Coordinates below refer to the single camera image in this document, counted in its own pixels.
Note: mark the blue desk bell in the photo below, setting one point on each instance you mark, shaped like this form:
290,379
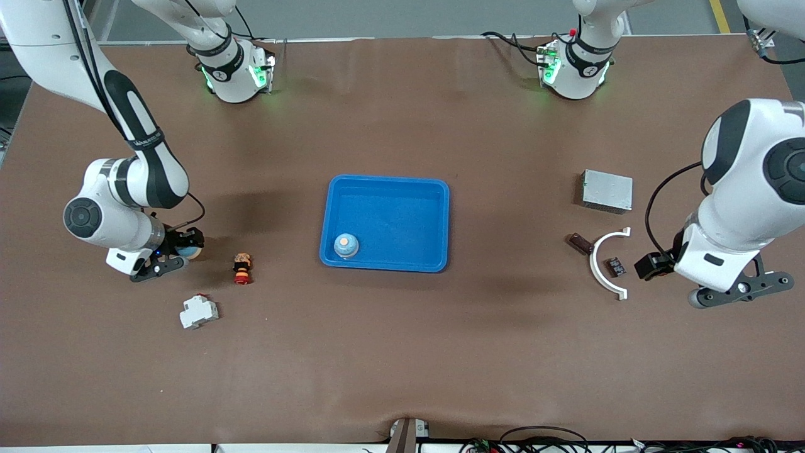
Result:
190,254
346,245

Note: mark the white semicircular plastic clamp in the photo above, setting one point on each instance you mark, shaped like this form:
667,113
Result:
594,267

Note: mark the orange black push button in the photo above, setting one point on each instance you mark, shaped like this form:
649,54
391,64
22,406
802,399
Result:
242,267

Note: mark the brown table cover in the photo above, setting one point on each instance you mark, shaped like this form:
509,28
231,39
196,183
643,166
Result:
402,346

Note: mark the black printed capacitor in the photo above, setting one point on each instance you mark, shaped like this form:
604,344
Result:
616,267

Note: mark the metal table edge bracket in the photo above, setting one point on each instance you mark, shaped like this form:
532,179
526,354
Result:
405,437

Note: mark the white circuit breaker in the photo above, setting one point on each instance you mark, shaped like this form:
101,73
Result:
198,311

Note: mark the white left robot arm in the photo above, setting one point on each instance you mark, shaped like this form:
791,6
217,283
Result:
742,157

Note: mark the blue plastic tray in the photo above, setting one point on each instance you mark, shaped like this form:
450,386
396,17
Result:
390,214

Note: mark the aluminium frame profile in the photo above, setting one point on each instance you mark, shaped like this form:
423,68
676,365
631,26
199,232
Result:
760,41

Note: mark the dark brown capacitor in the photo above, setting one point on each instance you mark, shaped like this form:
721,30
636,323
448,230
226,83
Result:
580,243

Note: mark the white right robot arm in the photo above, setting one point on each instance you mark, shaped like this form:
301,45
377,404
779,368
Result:
82,217

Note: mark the silver metal power supply box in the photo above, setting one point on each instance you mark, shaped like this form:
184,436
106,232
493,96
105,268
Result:
607,192

